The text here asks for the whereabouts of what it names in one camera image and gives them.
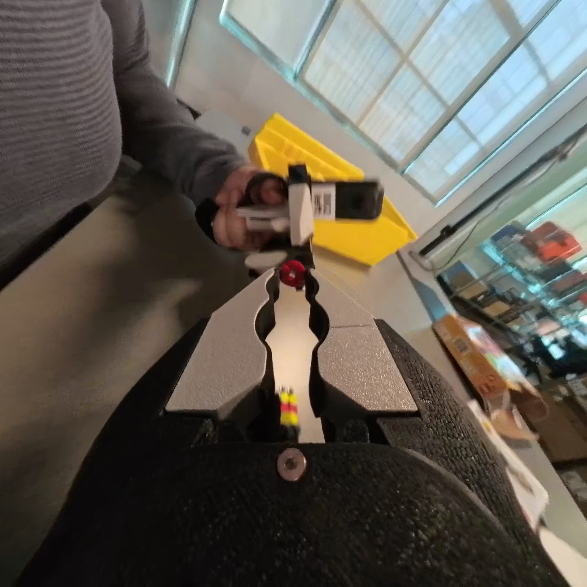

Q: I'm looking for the colourful printed leaflet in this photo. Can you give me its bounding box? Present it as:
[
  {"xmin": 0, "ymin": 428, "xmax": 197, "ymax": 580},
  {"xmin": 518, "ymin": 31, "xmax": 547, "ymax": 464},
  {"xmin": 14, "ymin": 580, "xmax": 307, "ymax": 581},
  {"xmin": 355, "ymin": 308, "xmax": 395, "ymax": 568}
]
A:
[{"xmin": 465, "ymin": 399, "xmax": 551, "ymax": 528}]

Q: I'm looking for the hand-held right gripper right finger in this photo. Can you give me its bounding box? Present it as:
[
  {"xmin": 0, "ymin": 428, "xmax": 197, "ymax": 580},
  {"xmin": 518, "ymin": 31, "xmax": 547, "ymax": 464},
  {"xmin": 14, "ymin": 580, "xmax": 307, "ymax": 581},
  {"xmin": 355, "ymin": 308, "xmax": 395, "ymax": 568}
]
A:
[{"xmin": 305, "ymin": 270, "xmax": 419, "ymax": 443}]

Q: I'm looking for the red round lego piece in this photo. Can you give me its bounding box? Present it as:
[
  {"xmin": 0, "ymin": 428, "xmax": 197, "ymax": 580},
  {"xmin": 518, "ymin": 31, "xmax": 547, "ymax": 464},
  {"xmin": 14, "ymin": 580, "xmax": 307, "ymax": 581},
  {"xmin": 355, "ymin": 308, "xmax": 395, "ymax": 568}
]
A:
[{"xmin": 280, "ymin": 260, "xmax": 307, "ymax": 290}]

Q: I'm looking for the black red yellow lego assembly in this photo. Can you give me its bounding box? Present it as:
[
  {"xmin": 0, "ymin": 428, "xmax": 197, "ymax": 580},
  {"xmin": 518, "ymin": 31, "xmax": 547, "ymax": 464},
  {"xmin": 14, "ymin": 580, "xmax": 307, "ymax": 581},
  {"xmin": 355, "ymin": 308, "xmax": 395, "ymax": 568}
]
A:
[{"xmin": 275, "ymin": 385, "xmax": 301, "ymax": 443}]

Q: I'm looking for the yellow plastic bin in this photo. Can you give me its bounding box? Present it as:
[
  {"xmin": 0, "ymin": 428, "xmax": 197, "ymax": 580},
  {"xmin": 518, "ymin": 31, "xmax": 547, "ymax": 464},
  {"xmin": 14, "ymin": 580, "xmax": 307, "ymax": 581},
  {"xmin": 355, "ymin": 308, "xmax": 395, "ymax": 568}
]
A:
[{"xmin": 248, "ymin": 112, "xmax": 419, "ymax": 267}]

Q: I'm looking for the large paned window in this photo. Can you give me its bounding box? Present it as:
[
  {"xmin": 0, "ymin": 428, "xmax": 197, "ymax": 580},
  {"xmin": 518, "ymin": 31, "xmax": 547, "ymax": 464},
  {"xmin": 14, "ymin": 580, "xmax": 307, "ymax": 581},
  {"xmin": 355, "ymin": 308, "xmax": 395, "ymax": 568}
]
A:
[{"xmin": 220, "ymin": 0, "xmax": 587, "ymax": 202}]

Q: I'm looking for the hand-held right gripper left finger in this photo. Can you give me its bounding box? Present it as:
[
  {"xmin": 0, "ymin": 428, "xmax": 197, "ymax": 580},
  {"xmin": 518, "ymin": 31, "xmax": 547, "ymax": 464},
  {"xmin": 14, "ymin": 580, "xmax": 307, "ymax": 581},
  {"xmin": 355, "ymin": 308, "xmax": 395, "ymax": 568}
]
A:
[{"xmin": 165, "ymin": 268, "xmax": 281, "ymax": 443}]

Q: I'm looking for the black light stand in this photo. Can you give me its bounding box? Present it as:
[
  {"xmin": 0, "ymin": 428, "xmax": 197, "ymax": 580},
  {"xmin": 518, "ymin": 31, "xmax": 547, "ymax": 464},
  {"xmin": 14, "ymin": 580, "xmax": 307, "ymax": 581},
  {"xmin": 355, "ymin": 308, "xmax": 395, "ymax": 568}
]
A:
[{"xmin": 417, "ymin": 138, "xmax": 587, "ymax": 257}]

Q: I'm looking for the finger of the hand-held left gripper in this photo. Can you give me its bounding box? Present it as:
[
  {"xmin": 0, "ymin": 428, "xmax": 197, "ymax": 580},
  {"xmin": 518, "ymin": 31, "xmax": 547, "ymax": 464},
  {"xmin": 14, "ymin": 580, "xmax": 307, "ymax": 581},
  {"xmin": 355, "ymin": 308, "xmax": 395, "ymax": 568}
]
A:
[{"xmin": 288, "ymin": 181, "xmax": 316, "ymax": 250}]

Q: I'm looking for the yellow cardboard toy box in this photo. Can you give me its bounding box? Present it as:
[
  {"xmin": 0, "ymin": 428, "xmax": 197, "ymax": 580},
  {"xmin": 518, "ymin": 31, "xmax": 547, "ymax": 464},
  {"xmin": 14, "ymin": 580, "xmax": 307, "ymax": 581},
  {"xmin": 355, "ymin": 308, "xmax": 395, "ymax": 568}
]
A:
[{"xmin": 432, "ymin": 313, "xmax": 548, "ymax": 415}]

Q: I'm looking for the person's left hand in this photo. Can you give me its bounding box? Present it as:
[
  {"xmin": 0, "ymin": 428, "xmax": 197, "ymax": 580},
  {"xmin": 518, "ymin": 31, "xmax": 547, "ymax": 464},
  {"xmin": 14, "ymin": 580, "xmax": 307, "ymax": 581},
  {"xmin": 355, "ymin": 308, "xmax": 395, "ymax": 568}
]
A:
[{"xmin": 213, "ymin": 167, "xmax": 292, "ymax": 253}]

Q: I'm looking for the metal shelf with orange boxes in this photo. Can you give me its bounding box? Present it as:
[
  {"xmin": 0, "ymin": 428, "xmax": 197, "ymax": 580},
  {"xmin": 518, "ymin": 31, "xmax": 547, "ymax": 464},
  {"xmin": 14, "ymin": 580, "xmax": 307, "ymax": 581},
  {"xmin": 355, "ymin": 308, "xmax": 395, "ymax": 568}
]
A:
[{"xmin": 440, "ymin": 220, "xmax": 587, "ymax": 349}]

